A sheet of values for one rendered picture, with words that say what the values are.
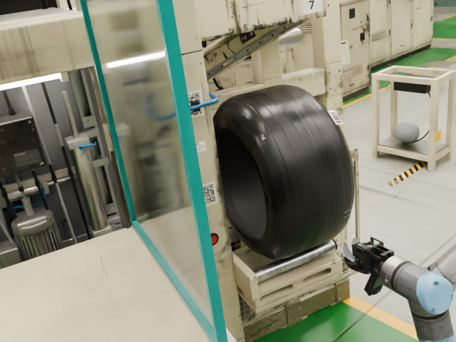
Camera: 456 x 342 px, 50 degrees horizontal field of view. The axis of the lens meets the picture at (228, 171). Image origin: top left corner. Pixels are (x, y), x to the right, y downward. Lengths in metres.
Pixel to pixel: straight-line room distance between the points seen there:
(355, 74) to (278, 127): 5.24
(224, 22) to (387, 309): 1.88
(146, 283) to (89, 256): 0.21
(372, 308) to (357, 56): 4.28
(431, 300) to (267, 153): 0.58
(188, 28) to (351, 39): 5.22
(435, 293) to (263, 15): 1.06
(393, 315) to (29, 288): 2.13
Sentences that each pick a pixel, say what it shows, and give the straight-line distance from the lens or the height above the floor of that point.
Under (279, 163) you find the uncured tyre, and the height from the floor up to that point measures 1.32.
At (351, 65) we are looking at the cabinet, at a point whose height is 0.45.
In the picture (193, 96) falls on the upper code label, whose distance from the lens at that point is 1.41.
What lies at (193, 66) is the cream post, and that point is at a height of 1.62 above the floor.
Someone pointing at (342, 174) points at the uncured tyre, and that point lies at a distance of 1.50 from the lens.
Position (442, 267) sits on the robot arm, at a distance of 1.45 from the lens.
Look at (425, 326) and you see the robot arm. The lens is 1.37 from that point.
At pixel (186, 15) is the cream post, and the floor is 1.75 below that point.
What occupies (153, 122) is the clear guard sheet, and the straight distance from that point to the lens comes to 0.83.
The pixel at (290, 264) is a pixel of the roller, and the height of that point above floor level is 0.91.
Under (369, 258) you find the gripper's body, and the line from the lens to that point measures 1.44.
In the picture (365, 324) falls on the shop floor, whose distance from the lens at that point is 2.84.
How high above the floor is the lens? 1.87
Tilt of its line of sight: 23 degrees down
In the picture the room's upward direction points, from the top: 8 degrees counter-clockwise
